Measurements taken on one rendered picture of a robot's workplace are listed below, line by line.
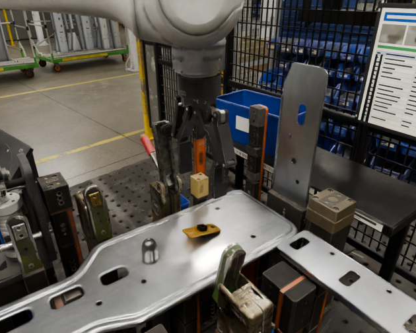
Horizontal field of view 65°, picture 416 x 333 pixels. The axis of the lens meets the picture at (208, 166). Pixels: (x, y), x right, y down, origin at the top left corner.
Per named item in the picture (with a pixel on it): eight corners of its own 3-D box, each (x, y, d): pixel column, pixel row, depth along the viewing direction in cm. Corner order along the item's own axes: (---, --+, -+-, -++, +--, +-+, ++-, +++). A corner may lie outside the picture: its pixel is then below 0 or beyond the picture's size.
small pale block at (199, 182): (199, 287, 98) (197, 181, 81) (193, 280, 100) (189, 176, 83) (208, 282, 100) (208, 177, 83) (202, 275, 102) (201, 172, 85)
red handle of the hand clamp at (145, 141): (164, 187, 78) (136, 136, 84) (162, 191, 80) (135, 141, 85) (179, 182, 80) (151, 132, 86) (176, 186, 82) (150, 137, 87)
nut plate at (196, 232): (191, 238, 69) (191, 232, 68) (181, 230, 71) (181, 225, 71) (221, 230, 74) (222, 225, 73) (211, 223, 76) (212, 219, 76)
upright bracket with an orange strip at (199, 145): (198, 275, 102) (195, 123, 79) (195, 273, 103) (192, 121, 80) (206, 271, 104) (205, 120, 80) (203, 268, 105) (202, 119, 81)
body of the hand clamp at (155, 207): (168, 296, 95) (160, 193, 79) (157, 281, 100) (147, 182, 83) (185, 287, 98) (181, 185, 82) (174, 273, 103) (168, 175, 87)
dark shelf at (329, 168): (389, 239, 72) (393, 228, 70) (177, 122, 137) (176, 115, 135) (435, 205, 83) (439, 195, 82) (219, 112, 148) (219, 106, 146)
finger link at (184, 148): (179, 144, 67) (177, 143, 67) (180, 174, 70) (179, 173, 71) (191, 141, 68) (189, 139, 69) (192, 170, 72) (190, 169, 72)
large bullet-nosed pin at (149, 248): (147, 272, 65) (144, 246, 62) (140, 262, 68) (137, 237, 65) (162, 265, 67) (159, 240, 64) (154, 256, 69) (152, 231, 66)
